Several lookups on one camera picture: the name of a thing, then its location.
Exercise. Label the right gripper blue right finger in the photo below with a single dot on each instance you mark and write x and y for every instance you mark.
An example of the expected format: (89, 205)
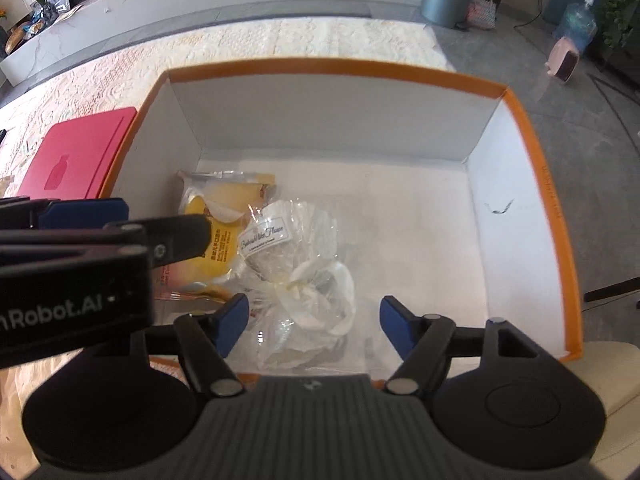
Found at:
(421, 342)

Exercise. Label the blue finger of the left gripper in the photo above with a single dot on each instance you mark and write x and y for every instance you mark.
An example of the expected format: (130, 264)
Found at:
(82, 214)

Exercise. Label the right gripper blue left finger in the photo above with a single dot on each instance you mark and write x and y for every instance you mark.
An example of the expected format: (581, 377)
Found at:
(205, 341)

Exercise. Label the clear bag with white ribbon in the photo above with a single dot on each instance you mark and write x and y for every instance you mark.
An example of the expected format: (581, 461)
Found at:
(302, 297)

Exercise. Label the yellow snack packet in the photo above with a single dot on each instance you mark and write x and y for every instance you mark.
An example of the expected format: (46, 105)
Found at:
(229, 199)

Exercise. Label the red transparent storage box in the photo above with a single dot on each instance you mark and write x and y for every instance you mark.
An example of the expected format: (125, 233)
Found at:
(74, 156)

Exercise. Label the orange cardboard box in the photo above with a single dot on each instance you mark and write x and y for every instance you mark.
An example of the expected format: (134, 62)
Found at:
(437, 183)

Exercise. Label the patterned lace tablecloth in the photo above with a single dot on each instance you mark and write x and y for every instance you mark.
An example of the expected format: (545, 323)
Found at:
(124, 78)

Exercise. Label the pink small heater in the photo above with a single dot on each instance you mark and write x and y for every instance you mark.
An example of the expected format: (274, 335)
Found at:
(563, 59)

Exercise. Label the woven pink basket bag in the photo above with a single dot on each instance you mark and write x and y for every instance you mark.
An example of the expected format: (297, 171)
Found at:
(482, 14)

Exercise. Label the blue water jug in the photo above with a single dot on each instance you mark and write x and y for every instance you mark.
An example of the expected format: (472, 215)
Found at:
(578, 24)

